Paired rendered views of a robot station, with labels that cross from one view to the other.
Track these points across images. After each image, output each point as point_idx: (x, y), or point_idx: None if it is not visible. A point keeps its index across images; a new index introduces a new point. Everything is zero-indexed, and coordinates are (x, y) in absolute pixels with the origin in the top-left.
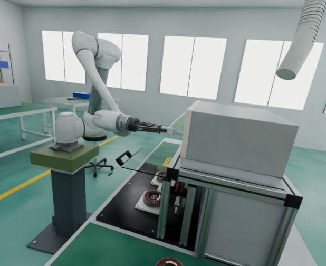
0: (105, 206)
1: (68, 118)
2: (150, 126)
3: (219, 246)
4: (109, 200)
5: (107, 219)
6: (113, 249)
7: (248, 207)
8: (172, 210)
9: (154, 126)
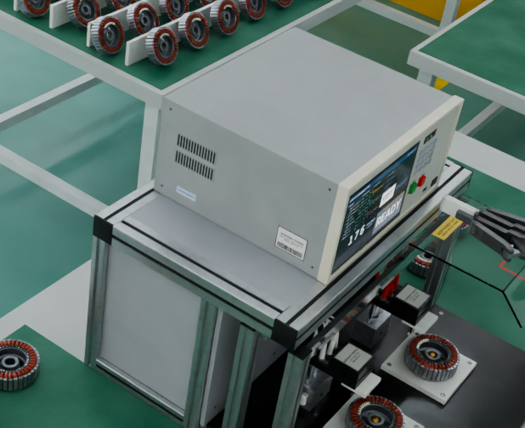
0: None
1: None
2: (507, 222)
3: None
4: None
5: None
6: (511, 318)
7: None
8: (385, 337)
9: (496, 216)
